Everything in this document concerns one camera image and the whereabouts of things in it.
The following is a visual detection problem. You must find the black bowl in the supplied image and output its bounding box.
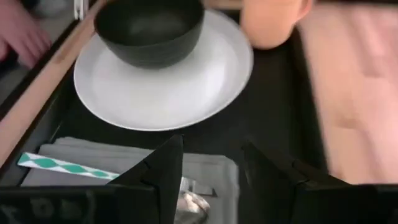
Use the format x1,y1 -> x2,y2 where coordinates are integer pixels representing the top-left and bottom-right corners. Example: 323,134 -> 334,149
93,0 -> 205,70

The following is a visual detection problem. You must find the grey cloth napkin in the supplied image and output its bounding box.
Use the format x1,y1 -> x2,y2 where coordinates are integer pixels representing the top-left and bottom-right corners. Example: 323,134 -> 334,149
20,136 -> 240,224

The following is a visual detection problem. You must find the black plastic tray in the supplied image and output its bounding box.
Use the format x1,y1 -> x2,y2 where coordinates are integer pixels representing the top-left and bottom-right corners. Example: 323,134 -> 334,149
0,9 -> 329,224

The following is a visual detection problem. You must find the spoon with teal handle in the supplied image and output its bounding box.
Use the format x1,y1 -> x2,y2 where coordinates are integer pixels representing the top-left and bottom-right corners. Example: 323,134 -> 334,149
174,190 -> 212,224

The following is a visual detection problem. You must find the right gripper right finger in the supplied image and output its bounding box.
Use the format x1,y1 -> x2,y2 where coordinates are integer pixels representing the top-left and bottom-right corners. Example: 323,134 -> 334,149
241,139 -> 329,224

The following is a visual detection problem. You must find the person's hand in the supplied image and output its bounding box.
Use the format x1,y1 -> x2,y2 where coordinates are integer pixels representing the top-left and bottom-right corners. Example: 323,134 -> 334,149
0,0 -> 53,68

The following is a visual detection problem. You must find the fork with white-teal patterned handle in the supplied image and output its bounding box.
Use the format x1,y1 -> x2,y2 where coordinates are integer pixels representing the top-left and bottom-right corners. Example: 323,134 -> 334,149
17,151 -> 121,182

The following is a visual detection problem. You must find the black aluminium table frame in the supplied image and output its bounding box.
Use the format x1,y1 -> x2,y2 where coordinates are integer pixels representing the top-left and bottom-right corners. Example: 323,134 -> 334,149
0,17 -> 80,121

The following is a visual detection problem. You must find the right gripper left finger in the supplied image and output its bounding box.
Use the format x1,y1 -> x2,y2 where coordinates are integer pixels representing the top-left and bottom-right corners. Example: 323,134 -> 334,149
107,133 -> 185,224

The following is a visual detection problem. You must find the orange plastic cup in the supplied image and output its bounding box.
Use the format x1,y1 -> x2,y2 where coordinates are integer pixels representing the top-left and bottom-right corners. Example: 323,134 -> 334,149
239,0 -> 313,50

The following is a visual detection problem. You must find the white round plate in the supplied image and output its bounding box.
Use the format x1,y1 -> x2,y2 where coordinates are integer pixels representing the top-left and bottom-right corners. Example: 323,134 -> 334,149
73,8 -> 254,132

